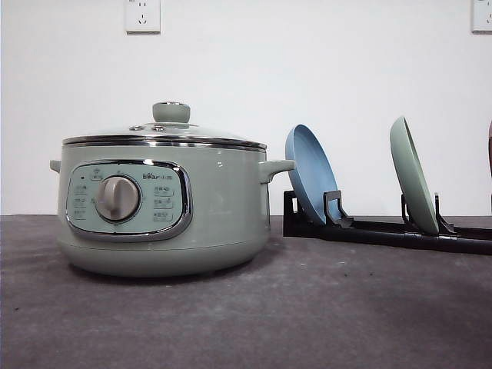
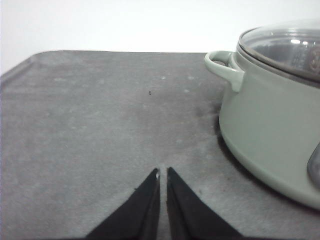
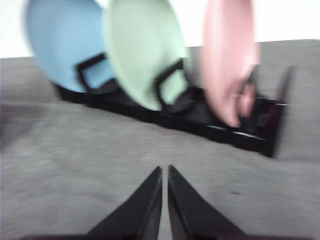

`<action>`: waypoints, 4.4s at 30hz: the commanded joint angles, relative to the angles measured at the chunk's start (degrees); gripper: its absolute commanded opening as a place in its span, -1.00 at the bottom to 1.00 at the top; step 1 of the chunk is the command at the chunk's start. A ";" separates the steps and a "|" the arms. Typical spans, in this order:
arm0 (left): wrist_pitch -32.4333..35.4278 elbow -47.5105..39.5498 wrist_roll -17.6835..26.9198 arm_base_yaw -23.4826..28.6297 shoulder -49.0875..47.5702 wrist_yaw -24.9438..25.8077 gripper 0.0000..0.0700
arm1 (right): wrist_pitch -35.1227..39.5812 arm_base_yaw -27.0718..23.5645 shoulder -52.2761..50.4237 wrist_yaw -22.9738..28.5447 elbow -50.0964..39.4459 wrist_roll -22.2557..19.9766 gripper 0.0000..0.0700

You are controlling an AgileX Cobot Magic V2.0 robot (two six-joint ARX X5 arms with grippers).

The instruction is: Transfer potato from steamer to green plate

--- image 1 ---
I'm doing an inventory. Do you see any glass pot lid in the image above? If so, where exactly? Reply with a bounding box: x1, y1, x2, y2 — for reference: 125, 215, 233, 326
61, 101, 267, 150

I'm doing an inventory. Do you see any green plate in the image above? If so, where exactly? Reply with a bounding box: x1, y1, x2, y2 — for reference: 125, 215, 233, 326
389, 116, 440, 235

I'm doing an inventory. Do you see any blue plate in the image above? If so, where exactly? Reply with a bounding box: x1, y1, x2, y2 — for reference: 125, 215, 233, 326
285, 124, 339, 223

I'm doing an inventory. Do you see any green electric steamer pot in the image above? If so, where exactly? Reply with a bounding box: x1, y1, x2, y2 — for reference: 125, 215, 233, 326
49, 101, 296, 276

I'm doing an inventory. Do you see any black dish rack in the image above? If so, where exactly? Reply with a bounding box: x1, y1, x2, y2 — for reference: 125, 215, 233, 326
283, 190, 492, 255

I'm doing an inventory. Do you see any grey table cloth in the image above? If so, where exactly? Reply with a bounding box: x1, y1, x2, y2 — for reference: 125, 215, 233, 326
0, 214, 492, 369

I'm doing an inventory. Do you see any white wall socket left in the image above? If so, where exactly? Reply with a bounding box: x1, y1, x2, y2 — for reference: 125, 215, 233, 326
125, 0, 161, 36

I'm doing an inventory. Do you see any white wall socket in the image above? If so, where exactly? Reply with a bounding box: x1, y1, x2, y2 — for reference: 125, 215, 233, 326
471, 0, 492, 37
125, 0, 161, 36

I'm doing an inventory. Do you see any white wall socket right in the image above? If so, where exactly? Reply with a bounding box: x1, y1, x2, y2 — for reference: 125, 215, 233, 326
471, 0, 492, 37

